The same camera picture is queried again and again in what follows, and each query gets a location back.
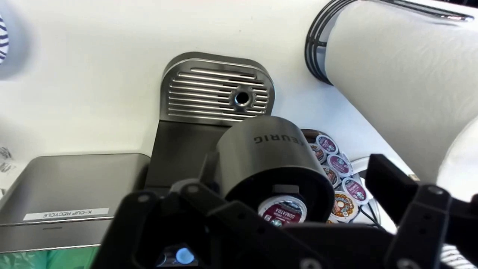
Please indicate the black silver Keurig coffee maker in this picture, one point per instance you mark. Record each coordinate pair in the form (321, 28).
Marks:
(209, 95)

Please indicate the orange donut lid coffee pod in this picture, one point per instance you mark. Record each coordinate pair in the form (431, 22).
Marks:
(344, 205)

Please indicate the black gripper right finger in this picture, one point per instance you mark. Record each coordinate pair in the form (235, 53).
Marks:
(423, 214)

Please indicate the blue patterned small plate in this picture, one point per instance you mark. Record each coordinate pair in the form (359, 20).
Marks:
(3, 40)

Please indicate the white coffee pod maroon lid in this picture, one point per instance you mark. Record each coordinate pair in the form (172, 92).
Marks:
(281, 210)

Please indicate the black paper towel holder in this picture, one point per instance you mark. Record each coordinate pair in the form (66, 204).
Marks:
(314, 50)

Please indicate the white paper towel roll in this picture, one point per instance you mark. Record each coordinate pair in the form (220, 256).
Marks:
(408, 75)

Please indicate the grey metal tea box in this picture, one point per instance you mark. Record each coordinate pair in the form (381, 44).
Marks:
(65, 185)

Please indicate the maroon lid coffee pod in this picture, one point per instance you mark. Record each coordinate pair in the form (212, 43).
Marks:
(330, 176)
(326, 144)
(354, 189)
(317, 153)
(339, 164)

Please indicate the green tea packets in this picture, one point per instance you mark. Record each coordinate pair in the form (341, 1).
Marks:
(45, 259)

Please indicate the white ribbed paper cups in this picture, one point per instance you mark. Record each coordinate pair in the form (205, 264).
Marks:
(456, 255)

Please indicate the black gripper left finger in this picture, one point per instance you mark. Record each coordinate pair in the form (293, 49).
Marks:
(199, 229)

